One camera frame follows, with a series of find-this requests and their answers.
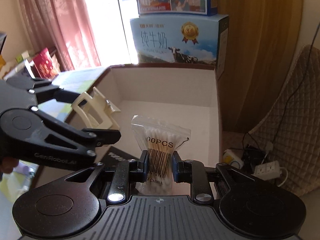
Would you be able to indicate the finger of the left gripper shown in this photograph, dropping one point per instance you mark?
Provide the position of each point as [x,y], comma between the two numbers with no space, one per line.
[66,140]
[46,91]

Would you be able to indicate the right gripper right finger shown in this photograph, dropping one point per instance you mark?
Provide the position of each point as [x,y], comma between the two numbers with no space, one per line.
[192,172]

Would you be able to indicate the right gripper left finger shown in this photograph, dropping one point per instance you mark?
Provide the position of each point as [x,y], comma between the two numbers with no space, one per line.
[127,172]

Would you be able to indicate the black Flyco shaver box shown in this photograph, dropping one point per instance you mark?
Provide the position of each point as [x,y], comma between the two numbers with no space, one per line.
[114,155]

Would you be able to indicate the cotton swab bag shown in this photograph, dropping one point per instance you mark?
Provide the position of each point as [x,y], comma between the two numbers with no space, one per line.
[160,157]

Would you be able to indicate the purple cream tube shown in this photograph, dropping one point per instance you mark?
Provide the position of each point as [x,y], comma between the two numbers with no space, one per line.
[26,168]

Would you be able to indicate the person's left hand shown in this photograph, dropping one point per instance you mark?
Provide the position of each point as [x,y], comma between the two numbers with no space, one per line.
[8,164]

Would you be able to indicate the red gift bag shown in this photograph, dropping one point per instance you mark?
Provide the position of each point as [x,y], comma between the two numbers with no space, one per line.
[44,67]

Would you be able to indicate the checked tablecloth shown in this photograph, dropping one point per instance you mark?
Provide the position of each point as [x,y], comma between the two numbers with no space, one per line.
[72,83]

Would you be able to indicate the brown cardboard storage box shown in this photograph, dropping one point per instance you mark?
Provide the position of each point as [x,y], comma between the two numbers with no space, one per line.
[173,108]

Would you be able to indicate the white power strip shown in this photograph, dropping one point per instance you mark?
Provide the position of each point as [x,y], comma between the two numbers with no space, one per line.
[271,170]

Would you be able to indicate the pink window curtain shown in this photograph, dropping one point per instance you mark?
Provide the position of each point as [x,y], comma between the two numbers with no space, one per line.
[65,25]

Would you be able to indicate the quilted brown chair cushion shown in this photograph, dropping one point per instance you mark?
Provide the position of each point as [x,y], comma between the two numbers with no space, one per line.
[292,125]

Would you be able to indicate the blue milk carton box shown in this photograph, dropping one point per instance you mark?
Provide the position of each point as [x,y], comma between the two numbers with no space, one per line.
[182,38]

